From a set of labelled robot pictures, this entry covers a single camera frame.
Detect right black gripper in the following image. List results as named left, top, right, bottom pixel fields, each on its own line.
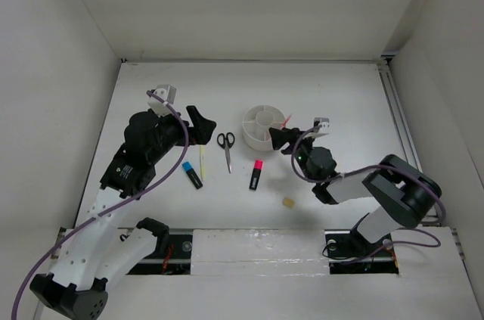
left=268, top=126, right=316, bottom=183

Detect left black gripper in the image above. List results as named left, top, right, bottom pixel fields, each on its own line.
left=148, top=105, right=216, bottom=164

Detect thin red highlighter pen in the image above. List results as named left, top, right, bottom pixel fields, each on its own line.
left=282, top=114, right=292, bottom=127

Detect thin yellow highlighter pen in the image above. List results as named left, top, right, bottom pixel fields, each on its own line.
left=199, top=145, right=206, bottom=182

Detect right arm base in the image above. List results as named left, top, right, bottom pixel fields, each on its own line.
left=321, top=229, right=399, bottom=275

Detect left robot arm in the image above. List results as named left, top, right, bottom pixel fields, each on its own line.
left=29, top=105, right=216, bottom=319

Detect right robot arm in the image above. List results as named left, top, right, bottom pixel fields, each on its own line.
left=269, top=125, right=446, bottom=255

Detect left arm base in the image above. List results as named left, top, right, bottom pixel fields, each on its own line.
left=128, top=217, right=194, bottom=275

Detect white round divided organizer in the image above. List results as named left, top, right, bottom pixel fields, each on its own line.
left=242, top=105, right=286, bottom=151

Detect pink capped black highlighter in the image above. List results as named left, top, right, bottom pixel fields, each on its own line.
left=249, top=160, right=263, bottom=191

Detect blue capped black highlighter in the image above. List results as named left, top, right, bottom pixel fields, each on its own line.
left=182, top=161, right=203, bottom=190

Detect tan eraser block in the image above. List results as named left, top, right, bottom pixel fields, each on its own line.
left=282, top=197, right=295, bottom=208

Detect black handled scissors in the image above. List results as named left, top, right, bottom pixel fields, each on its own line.
left=217, top=132, right=235, bottom=173

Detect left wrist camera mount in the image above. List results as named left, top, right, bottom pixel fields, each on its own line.
left=147, top=84, right=177, bottom=117

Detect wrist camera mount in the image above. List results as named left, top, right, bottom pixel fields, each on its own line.
left=147, top=84, right=177, bottom=117
left=313, top=117, right=330, bottom=136

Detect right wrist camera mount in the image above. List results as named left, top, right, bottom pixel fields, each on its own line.
left=313, top=117, right=330, bottom=136

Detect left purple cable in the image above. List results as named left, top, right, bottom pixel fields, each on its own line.
left=10, top=89, right=190, bottom=320

